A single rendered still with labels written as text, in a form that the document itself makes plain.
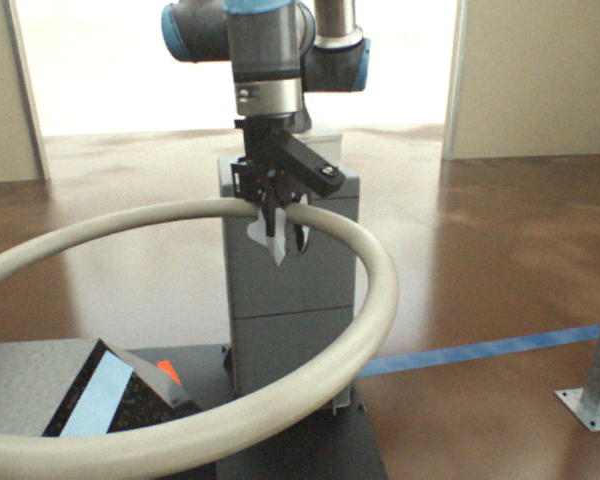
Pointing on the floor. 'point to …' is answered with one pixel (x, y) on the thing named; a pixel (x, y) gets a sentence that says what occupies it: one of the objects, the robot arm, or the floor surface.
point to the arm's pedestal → (287, 293)
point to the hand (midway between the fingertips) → (292, 251)
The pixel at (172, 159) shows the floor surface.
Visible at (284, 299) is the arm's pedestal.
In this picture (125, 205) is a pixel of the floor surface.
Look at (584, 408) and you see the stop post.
